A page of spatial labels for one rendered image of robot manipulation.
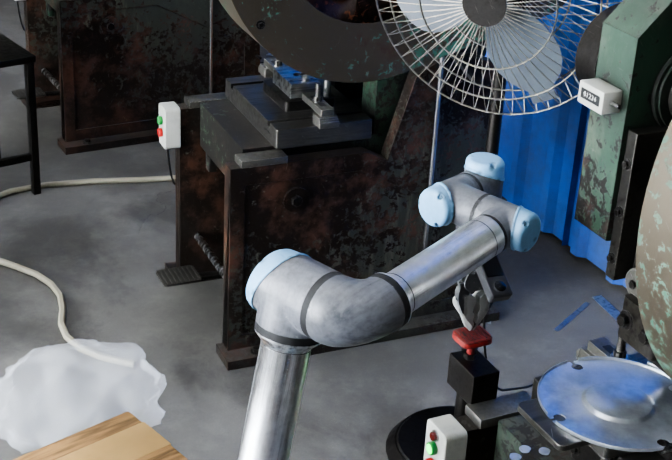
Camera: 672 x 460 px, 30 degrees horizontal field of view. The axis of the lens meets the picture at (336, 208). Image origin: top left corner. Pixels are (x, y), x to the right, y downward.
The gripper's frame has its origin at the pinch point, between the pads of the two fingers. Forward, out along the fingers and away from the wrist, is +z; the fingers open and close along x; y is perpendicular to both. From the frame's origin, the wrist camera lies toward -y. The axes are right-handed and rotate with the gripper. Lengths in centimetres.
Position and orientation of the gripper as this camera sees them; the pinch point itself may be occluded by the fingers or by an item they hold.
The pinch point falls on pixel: (473, 326)
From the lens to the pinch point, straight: 249.6
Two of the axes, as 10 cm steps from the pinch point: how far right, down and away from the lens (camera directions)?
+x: -9.0, 1.4, -4.1
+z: -0.5, 9.0, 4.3
